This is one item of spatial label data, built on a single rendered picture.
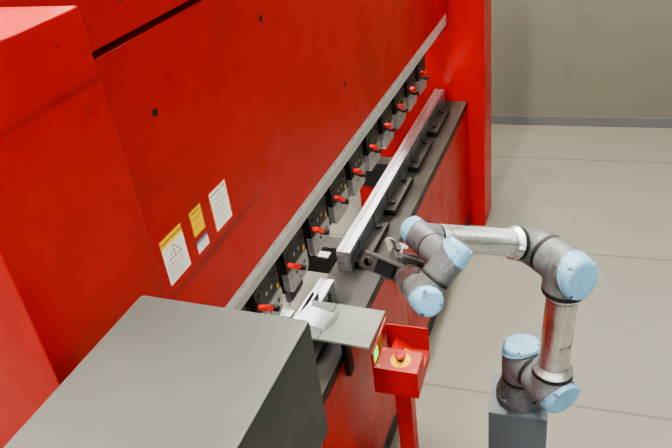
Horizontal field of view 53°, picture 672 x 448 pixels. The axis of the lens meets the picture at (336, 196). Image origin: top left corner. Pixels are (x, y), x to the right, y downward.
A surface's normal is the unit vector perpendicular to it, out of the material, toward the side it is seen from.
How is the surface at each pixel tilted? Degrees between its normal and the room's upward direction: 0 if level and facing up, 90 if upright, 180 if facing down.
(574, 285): 82
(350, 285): 0
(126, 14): 90
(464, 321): 0
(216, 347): 0
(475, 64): 90
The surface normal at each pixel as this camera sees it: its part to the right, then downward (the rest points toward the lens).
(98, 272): 0.93, 0.08
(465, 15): -0.35, 0.51
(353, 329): -0.11, -0.86
